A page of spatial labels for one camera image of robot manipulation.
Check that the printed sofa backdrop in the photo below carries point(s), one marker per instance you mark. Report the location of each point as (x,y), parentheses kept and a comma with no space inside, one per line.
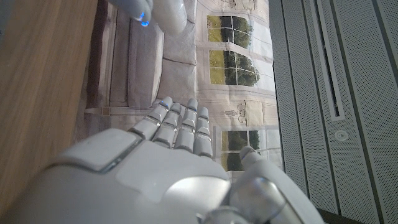
(186,68)

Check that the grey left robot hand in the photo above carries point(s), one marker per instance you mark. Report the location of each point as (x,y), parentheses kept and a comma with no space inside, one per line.
(133,9)

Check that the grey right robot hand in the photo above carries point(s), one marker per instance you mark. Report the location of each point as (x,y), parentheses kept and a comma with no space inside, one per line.
(140,180)

